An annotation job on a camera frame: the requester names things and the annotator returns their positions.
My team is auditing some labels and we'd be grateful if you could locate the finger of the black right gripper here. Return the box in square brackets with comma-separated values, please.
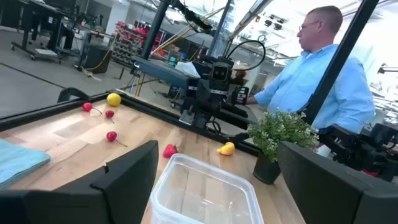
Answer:
[231, 86, 250, 106]
[182, 77, 203, 108]

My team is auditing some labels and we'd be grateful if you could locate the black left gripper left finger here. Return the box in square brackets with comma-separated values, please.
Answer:
[0, 140, 159, 224]

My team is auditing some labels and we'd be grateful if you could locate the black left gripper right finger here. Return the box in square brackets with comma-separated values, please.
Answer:
[277, 141, 398, 224]

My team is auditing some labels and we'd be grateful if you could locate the yellow toy banana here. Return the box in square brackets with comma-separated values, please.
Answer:
[216, 141, 236, 156]

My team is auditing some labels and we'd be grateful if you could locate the red toy strawberry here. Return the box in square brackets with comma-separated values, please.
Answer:
[162, 143, 180, 159]

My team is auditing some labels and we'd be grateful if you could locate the yellow toy lemon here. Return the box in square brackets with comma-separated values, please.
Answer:
[106, 92, 122, 107]

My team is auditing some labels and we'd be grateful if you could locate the clear plastic tupperware container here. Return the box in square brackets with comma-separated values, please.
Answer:
[149, 152, 265, 224]

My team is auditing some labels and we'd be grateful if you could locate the white tissue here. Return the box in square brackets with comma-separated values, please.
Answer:
[175, 61, 201, 78]

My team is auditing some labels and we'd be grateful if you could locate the grey desk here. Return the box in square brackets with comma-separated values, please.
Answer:
[132, 55, 200, 91]

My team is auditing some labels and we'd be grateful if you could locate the green plant in black pot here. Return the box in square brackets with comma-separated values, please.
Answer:
[247, 108, 320, 185]

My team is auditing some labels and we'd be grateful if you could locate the black background machine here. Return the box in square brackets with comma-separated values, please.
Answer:
[317, 123, 398, 184]

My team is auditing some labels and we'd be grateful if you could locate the black stand pole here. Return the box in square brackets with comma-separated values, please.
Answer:
[140, 0, 172, 60]

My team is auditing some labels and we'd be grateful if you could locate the teal folded cloth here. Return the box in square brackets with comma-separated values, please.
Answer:
[0, 138, 52, 190]

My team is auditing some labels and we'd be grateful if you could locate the red parts bin rack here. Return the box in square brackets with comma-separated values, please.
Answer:
[111, 21, 165, 68]

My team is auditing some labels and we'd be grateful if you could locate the person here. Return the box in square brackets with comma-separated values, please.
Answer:
[245, 5, 376, 134]

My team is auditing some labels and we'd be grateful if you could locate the black box cart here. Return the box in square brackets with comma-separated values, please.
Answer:
[81, 43, 113, 75]

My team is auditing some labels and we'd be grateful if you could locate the black workbench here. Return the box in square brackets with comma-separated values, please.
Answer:
[11, 0, 75, 65]

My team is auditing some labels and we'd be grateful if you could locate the grey metal mounting bracket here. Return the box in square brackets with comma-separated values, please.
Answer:
[179, 108, 196, 126]

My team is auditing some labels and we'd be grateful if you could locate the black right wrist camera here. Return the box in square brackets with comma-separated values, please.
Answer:
[211, 61, 231, 82]

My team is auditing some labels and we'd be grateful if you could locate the black aluminium table frame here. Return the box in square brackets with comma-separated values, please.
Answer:
[0, 0, 380, 156]

